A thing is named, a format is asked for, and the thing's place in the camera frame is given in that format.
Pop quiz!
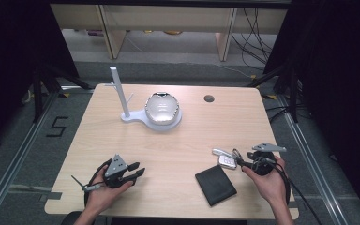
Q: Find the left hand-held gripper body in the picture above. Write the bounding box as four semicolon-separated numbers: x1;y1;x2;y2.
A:
102;153;135;189

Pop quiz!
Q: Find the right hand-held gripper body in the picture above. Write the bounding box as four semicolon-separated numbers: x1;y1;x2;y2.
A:
247;142;288;177

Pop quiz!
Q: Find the silver key bunch with fob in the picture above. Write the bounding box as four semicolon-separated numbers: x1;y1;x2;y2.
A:
211;147;243;171

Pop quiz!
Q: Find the person's right hand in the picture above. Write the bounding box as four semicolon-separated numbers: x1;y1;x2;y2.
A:
241;155;291;208

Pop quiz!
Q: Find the person's left hand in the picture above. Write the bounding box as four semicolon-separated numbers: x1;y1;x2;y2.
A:
85;165;136;217

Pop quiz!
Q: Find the black leather wallet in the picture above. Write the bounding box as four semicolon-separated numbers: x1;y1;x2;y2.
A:
194;164;238;207

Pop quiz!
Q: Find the white stand with round base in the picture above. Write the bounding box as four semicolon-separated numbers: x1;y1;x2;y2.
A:
104;66;183;131

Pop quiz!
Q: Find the shiny silver dish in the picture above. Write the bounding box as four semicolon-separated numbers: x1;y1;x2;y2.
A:
144;91;181;127

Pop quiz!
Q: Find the black metal stand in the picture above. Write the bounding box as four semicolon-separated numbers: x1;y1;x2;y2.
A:
247;62;303;124
31;62;92;124

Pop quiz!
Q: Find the dark curtain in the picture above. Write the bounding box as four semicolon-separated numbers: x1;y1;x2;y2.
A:
262;0;360;217
0;0;80;154

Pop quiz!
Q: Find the light wooden desk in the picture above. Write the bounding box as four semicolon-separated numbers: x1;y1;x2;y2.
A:
50;3;289;63

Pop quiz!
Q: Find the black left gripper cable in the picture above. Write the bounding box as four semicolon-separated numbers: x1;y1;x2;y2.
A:
83;157;113;207

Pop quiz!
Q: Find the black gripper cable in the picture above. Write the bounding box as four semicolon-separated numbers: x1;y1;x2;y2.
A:
83;157;113;207
262;157;324;225

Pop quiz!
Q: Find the grey plug with thin wire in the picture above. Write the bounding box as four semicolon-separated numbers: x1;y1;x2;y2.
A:
70;174;103;192

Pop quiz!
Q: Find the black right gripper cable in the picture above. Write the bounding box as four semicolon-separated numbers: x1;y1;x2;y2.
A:
262;157;324;225

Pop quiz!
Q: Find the aluminium floor rail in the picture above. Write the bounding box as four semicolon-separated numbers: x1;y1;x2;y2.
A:
0;88;62;225
275;93;349;225

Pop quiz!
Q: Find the bundle of black cables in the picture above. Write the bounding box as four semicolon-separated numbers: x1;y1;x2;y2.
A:
230;7;279;71

